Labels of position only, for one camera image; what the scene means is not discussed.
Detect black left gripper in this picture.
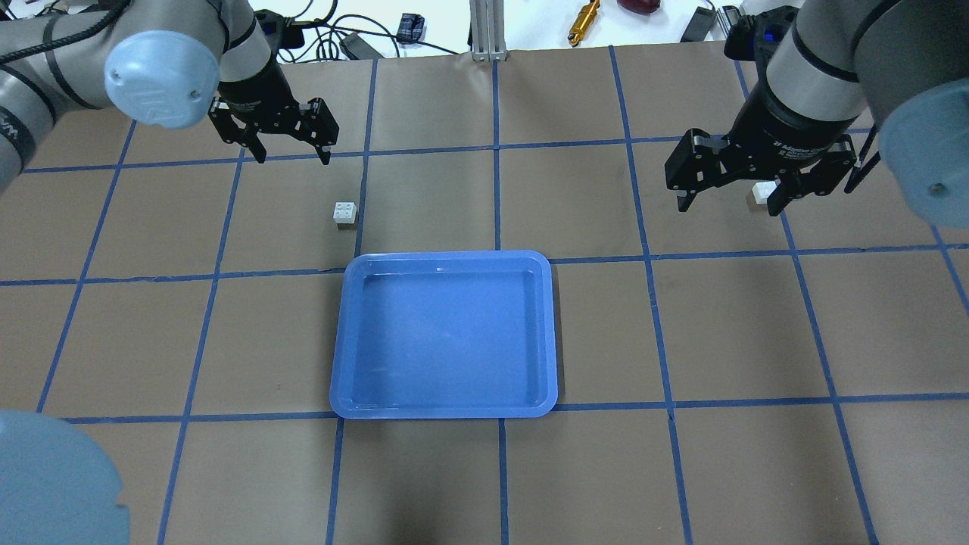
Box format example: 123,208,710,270
208,76,340,165

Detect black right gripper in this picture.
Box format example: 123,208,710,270
665,91,858,217

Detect white block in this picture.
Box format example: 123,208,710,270
332,201,359,226
751,180,777,206

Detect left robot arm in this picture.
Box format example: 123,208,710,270
1,1,340,544

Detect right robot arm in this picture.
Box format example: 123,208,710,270
665,1,968,229

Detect blue plastic tray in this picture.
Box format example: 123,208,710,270
329,251,559,419

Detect black power adapter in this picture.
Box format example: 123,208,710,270
339,33,385,60

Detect small blue black device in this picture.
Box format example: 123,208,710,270
397,13,426,45

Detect black device top right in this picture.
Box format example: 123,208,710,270
681,7,717,42

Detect red fruit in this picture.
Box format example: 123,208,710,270
617,0,662,15

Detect brass cylinder tool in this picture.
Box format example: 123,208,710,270
567,0,601,48

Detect black cable bundle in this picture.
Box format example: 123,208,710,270
254,0,463,65

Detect aluminium frame post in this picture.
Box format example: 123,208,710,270
469,0,508,62

